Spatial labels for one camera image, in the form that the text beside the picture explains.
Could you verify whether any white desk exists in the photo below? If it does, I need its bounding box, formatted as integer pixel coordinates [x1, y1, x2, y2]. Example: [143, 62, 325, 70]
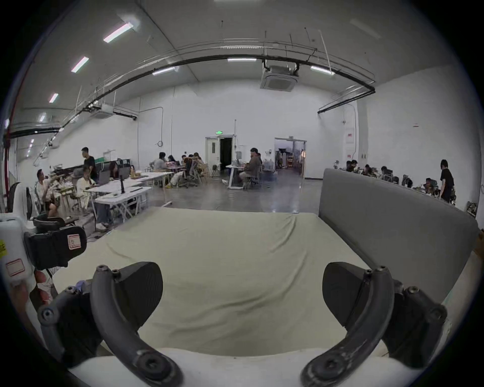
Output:
[225, 163, 247, 190]

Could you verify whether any white folding table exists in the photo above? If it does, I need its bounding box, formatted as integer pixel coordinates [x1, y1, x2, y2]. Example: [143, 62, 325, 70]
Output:
[83, 185, 153, 228]
[109, 171, 175, 190]

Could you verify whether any group of people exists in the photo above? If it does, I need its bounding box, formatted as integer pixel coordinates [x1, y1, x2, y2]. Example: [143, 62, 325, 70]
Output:
[152, 151, 208, 188]
[345, 160, 439, 194]

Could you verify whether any person's left hand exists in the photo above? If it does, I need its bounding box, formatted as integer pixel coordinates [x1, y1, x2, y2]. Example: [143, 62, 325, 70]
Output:
[8, 269, 48, 315]

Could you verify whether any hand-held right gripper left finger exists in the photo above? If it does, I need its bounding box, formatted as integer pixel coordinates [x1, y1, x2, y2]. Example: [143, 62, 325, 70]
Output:
[38, 262, 184, 387]

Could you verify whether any grey padded headboard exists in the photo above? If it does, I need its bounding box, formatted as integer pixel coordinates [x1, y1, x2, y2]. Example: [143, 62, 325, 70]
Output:
[318, 168, 481, 305]

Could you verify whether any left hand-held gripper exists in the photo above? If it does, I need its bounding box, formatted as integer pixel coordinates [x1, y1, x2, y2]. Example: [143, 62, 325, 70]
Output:
[0, 184, 87, 287]

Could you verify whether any bed with pale green sheet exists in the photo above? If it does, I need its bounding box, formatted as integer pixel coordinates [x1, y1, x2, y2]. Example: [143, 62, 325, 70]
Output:
[53, 207, 454, 358]

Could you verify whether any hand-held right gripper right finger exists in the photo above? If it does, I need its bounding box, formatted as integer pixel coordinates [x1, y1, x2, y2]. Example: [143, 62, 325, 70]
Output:
[300, 262, 448, 387]

